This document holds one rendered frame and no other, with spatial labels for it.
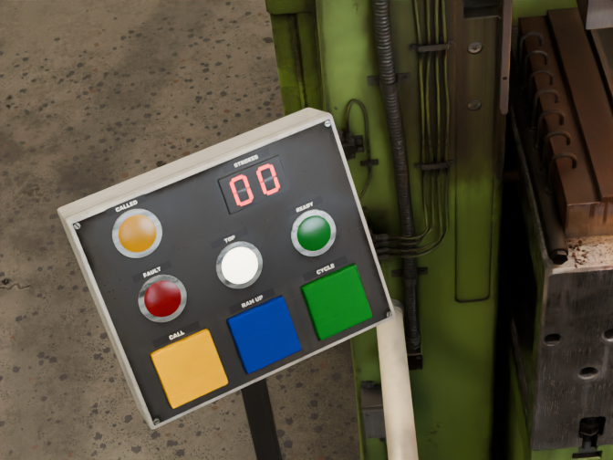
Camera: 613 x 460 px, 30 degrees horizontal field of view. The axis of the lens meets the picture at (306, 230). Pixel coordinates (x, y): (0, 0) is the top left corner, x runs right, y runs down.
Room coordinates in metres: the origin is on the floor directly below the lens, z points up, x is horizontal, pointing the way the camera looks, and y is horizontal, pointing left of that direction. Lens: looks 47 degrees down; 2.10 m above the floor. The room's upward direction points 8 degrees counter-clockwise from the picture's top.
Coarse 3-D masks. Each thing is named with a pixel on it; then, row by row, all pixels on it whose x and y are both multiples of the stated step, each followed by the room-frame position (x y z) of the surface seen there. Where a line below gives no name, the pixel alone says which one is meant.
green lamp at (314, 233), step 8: (312, 216) 0.97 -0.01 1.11; (320, 216) 0.97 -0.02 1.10; (304, 224) 0.96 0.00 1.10; (312, 224) 0.96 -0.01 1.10; (320, 224) 0.96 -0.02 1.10; (328, 224) 0.96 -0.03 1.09; (304, 232) 0.95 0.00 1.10; (312, 232) 0.95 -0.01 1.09; (320, 232) 0.96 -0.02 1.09; (328, 232) 0.96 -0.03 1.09; (304, 240) 0.95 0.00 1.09; (312, 240) 0.95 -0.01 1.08; (320, 240) 0.95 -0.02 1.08; (328, 240) 0.95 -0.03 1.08; (312, 248) 0.94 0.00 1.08; (320, 248) 0.95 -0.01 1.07
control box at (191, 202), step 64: (256, 128) 1.08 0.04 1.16; (320, 128) 1.03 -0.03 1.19; (128, 192) 0.96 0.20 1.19; (192, 192) 0.96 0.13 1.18; (256, 192) 0.97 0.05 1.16; (320, 192) 0.99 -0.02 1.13; (128, 256) 0.91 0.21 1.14; (192, 256) 0.92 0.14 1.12; (256, 256) 0.93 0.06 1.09; (320, 256) 0.94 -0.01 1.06; (128, 320) 0.86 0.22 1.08; (192, 320) 0.87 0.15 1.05; (384, 320) 0.91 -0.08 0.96
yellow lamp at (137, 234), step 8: (136, 216) 0.93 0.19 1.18; (144, 216) 0.94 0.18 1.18; (128, 224) 0.93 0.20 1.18; (136, 224) 0.93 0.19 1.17; (144, 224) 0.93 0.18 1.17; (152, 224) 0.93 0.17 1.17; (120, 232) 0.92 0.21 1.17; (128, 232) 0.92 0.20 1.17; (136, 232) 0.92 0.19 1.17; (144, 232) 0.92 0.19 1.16; (152, 232) 0.93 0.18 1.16; (120, 240) 0.92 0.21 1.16; (128, 240) 0.92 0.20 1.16; (136, 240) 0.92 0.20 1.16; (144, 240) 0.92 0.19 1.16; (152, 240) 0.92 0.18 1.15; (128, 248) 0.91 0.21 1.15; (136, 248) 0.91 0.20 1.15; (144, 248) 0.91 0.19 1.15
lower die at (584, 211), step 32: (544, 32) 1.42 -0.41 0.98; (576, 32) 1.40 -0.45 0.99; (576, 64) 1.32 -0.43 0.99; (544, 96) 1.27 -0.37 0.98; (576, 96) 1.25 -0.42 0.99; (608, 96) 1.24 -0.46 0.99; (544, 128) 1.22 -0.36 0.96; (576, 128) 1.19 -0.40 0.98; (608, 128) 1.17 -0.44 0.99; (608, 160) 1.11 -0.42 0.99; (576, 192) 1.07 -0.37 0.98; (608, 192) 1.05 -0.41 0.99; (576, 224) 1.05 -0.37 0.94; (608, 224) 1.04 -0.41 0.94
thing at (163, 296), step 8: (152, 288) 0.89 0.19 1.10; (160, 288) 0.89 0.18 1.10; (168, 288) 0.89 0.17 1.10; (176, 288) 0.89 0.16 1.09; (152, 296) 0.88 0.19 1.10; (160, 296) 0.88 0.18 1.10; (168, 296) 0.89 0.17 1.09; (176, 296) 0.89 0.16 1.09; (152, 304) 0.88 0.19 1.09; (160, 304) 0.88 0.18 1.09; (168, 304) 0.88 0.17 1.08; (176, 304) 0.88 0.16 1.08; (152, 312) 0.87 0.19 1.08; (160, 312) 0.87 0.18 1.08; (168, 312) 0.87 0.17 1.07
